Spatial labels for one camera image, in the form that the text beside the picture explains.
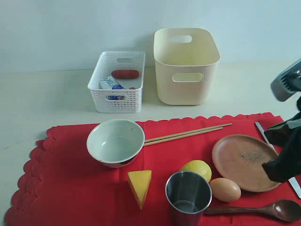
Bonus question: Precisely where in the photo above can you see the brown wooden plate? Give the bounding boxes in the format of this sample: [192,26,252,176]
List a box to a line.
[212,134,280,193]

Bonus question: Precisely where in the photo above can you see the white perforated plastic basket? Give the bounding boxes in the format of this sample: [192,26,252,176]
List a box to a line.
[87,51,145,113]

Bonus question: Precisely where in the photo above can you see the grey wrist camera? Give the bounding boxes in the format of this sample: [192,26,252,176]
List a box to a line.
[270,59,301,102]

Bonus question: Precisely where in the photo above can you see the red sausage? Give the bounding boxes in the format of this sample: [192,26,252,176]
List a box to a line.
[111,70,139,79]

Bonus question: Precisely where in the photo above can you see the wooden chopstick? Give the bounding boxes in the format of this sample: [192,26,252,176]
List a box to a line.
[144,123,232,143]
[143,127,224,146]

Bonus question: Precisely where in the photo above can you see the lower wooden chopstick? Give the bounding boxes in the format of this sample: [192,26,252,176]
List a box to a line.
[143,127,224,146]

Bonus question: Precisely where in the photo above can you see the blue white milk carton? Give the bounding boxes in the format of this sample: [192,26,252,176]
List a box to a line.
[99,76,125,100]

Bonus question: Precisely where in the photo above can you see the red scalloped placemat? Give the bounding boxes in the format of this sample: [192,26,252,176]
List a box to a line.
[3,112,301,226]

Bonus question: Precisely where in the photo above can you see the dark wooden spoon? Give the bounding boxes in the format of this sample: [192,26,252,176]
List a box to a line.
[204,200,301,222]

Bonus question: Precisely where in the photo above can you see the stainless steel cup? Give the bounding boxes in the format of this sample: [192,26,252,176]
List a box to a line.
[165,170,213,226]

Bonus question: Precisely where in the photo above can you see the brown egg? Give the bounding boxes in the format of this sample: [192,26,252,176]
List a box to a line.
[209,178,241,202]

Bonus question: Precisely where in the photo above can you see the cream plastic bin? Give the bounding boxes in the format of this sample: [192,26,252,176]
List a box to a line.
[153,28,220,105]

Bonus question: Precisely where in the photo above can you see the upper wooden chopstick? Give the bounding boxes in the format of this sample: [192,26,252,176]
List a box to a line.
[144,123,232,143]

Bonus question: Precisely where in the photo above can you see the yellow lemon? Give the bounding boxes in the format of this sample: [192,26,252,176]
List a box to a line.
[181,160,212,182]

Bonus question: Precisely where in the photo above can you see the white ceramic bowl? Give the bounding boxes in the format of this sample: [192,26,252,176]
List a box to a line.
[86,119,145,168]

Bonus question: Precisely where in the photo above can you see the silver table knife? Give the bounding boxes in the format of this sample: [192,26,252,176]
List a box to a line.
[255,122,301,199]

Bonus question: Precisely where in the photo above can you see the yellow cheese wedge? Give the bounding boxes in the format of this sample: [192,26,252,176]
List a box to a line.
[127,170,152,210]

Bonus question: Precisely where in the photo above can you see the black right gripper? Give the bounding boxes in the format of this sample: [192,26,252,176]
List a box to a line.
[262,80,301,183]

